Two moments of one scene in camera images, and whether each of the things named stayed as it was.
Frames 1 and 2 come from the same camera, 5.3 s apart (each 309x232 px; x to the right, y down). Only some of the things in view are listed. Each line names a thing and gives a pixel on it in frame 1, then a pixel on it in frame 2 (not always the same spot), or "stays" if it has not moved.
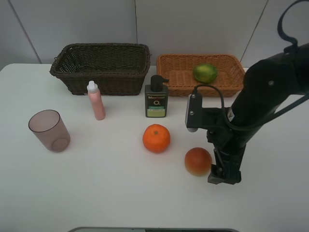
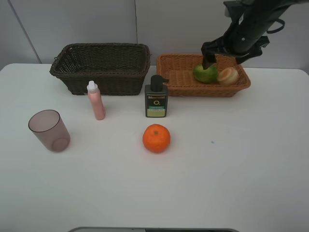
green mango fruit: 205,73 stays
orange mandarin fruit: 156,138 stays
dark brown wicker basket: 119,69 stays
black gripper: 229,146 -> 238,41
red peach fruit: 198,161 -> 229,76
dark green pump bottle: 156,97 stays
